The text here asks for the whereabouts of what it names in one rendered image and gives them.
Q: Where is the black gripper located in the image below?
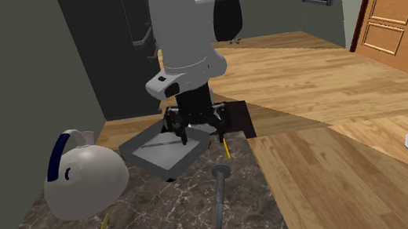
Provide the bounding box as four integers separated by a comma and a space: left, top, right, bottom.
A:
161, 82, 231, 150

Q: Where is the short yellow pencil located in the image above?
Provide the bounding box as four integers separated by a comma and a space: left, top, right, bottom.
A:
221, 137, 232, 162

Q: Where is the dark robot stand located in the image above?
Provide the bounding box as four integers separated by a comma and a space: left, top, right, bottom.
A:
220, 99, 258, 142

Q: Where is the grey square tray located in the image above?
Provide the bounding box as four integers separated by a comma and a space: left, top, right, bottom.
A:
115, 114, 217, 188

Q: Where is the grey screw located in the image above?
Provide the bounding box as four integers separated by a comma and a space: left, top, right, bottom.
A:
206, 162, 239, 229

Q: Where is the tall dark cabinet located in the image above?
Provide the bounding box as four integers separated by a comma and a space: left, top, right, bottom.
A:
55, 0, 169, 126

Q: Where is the white kettle with blue handle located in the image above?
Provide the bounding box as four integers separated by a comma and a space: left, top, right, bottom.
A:
36, 122, 135, 225

